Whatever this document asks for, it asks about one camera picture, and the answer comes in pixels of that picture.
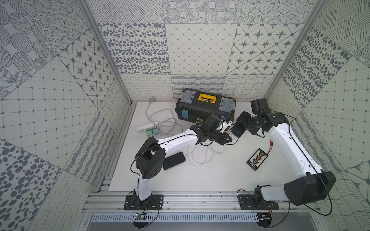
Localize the phone with pink case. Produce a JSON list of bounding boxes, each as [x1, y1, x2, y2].
[[230, 122, 246, 138]]

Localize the aluminium front rail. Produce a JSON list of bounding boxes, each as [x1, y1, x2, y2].
[[82, 190, 320, 214]]

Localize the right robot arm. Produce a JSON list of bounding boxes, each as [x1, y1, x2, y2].
[[236, 112, 336, 206]]

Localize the white power strip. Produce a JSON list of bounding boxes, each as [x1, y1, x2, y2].
[[136, 123, 158, 132]]

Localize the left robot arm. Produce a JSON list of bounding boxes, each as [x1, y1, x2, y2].
[[131, 126, 232, 202]]

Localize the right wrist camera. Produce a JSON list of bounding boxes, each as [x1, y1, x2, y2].
[[251, 98, 271, 116]]

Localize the phone with mint case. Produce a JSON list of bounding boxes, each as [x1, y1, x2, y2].
[[163, 152, 186, 170]]

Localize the green charger adapters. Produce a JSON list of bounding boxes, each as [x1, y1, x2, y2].
[[145, 128, 158, 137]]

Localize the black toolbox yellow label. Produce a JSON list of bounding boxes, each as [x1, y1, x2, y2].
[[175, 89, 236, 123]]

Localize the grey power cord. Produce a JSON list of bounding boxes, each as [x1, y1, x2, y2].
[[144, 97, 183, 136]]

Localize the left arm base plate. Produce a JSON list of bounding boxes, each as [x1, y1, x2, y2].
[[124, 194, 164, 211]]

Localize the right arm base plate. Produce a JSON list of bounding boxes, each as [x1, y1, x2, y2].
[[237, 194, 279, 210]]

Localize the white charging cable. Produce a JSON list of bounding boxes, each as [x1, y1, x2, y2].
[[184, 124, 232, 167]]

